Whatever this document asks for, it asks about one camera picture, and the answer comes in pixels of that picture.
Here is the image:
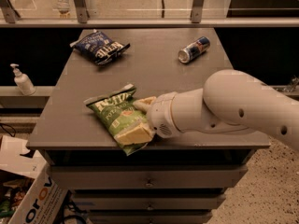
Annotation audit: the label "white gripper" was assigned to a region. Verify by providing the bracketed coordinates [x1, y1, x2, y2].
[114, 92, 180, 146]

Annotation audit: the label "redbull can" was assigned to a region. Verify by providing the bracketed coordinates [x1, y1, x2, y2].
[178, 36, 210, 63]

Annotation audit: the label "grey drawer cabinet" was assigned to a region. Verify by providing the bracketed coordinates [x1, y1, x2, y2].
[28, 28, 269, 224]

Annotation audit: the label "white cardboard box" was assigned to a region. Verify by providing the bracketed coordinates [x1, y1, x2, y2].
[0, 135, 67, 224]

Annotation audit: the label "white pump bottle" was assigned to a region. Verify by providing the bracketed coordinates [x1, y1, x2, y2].
[10, 63, 36, 95]

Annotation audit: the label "blue kettle chip bag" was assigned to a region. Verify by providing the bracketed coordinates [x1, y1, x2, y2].
[70, 29, 130, 66]

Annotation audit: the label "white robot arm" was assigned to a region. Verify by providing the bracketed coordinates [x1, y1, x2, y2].
[115, 70, 299, 150]

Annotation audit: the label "green jalapeno chip bag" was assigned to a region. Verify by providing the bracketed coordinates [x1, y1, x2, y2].
[84, 84, 150, 156]

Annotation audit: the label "top drawer knob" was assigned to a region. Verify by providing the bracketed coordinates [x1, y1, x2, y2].
[145, 179, 154, 188]

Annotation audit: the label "metal bracket on ledge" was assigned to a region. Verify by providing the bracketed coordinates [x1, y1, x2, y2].
[282, 77, 299, 92]

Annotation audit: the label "grey metal railing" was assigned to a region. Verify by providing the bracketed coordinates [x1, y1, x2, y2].
[0, 0, 299, 28]

